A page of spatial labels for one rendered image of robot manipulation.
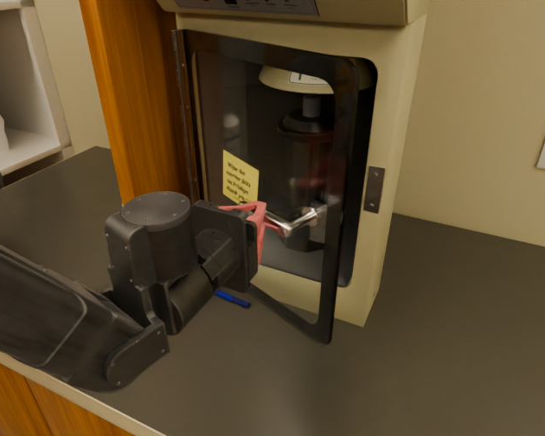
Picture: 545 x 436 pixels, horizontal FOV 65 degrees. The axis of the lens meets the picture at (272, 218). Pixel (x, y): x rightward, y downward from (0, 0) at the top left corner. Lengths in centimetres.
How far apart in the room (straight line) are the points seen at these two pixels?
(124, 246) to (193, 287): 8
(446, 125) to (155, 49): 62
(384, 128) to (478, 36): 44
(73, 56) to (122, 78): 85
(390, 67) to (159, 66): 36
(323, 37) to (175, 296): 35
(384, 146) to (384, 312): 33
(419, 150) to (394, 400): 58
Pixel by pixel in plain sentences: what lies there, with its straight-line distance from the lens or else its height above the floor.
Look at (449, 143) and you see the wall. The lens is 102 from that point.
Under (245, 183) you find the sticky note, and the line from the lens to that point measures 61.
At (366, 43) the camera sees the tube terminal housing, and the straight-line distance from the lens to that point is 55.
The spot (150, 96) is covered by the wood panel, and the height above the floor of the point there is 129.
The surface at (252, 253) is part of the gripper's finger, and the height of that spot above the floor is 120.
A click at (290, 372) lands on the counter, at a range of 68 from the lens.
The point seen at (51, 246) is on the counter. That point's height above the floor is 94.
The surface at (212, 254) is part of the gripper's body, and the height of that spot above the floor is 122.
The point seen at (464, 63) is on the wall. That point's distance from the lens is 98.
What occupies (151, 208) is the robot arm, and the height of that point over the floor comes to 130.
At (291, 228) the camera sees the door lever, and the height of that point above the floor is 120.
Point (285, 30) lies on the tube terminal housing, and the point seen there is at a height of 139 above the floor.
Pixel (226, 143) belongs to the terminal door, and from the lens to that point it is 61.
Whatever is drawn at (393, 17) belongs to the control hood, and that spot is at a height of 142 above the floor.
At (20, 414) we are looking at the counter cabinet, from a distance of 112.
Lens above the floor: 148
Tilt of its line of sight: 32 degrees down
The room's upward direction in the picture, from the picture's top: straight up
